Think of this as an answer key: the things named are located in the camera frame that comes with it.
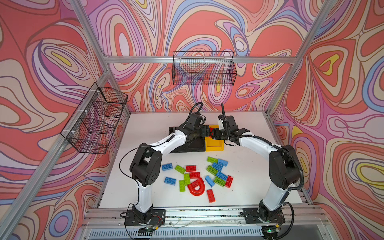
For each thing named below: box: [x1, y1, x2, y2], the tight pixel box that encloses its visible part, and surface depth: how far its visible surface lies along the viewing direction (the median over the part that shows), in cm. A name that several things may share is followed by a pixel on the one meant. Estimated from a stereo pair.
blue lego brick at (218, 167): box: [212, 162, 224, 172], surface depth 91 cm
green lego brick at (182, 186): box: [179, 180, 186, 192], surface depth 85 cm
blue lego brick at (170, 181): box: [164, 176, 177, 186], surface depth 86 cm
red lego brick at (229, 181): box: [225, 175, 234, 189], surface depth 84 cm
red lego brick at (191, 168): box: [185, 165, 197, 172], surface depth 90 cm
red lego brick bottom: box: [206, 189, 216, 203], surface depth 80 cm
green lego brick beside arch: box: [184, 173, 191, 186], surface depth 86 cm
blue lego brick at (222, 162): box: [217, 158, 229, 167], surface depth 93 cm
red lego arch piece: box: [187, 177, 206, 196], surface depth 84 cm
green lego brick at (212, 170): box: [206, 165, 219, 176], surface depth 90 cm
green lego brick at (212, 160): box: [206, 156, 219, 164], surface depth 95 cm
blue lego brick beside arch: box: [205, 175, 215, 188], surface depth 86 cm
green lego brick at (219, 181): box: [214, 176, 226, 188], surface depth 86 cm
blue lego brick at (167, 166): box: [161, 163, 173, 171], surface depth 90 cm
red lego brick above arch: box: [189, 172, 201, 179], surface depth 88 cm
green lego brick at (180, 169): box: [174, 164, 186, 175], surface depth 91 cm
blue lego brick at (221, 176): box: [216, 171, 228, 182], surface depth 88 cm
